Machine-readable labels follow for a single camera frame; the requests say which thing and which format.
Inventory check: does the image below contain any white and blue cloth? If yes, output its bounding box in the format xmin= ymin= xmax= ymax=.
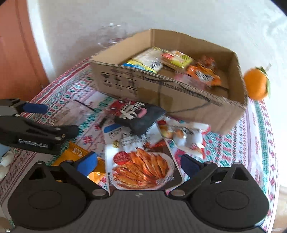
xmin=0 ymin=143 xmax=14 ymax=180

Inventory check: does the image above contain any pink sausage stick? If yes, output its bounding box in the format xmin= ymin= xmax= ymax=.
xmin=175 ymin=74 xmax=191 ymax=83

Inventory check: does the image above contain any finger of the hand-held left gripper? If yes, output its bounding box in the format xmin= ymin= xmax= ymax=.
xmin=0 ymin=115 xmax=79 ymax=141
xmin=0 ymin=98 xmax=48 ymax=116

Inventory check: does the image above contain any brown red clear packet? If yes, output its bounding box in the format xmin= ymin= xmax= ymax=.
xmin=199 ymin=55 xmax=217 ymax=68

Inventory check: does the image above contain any black red snack packet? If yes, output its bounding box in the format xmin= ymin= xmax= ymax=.
xmin=109 ymin=99 xmax=166 ymax=136

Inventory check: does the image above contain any brown wooden door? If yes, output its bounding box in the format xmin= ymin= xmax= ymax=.
xmin=0 ymin=0 xmax=50 ymax=101

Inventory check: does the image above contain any orange with green leaf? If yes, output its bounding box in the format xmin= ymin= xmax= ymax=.
xmin=244 ymin=65 xmax=272 ymax=100

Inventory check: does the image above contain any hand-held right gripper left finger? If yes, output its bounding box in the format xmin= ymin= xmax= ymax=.
xmin=22 ymin=152 xmax=110 ymax=199

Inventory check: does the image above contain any brown cardboard box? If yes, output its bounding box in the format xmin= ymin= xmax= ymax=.
xmin=90 ymin=29 xmax=248 ymax=135

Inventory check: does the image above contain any shrimp picture snack packet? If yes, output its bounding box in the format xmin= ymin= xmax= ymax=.
xmin=103 ymin=124 xmax=183 ymax=191

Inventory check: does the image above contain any yellow bread packet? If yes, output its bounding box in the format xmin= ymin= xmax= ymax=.
xmin=160 ymin=50 xmax=194 ymax=69

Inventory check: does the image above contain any white red snack packet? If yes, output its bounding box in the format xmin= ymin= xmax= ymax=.
xmin=157 ymin=119 xmax=211 ymax=159

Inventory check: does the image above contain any yellow orange snack packet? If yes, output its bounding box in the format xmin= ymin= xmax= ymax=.
xmin=53 ymin=141 xmax=108 ymax=182

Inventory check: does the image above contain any clear glass cup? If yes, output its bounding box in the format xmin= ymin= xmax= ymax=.
xmin=97 ymin=22 xmax=128 ymax=48

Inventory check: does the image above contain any blue clear snack packet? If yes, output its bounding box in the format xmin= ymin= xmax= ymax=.
xmin=54 ymin=99 xmax=99 ymax=126

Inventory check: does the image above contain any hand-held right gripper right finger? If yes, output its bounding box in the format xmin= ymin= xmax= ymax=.
xmin=168 ymin=153 xmax=256 ymax=199

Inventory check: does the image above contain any long fish strip packet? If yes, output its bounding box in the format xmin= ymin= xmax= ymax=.
xmin=122 ymin=47 xmax=164 ymax=73

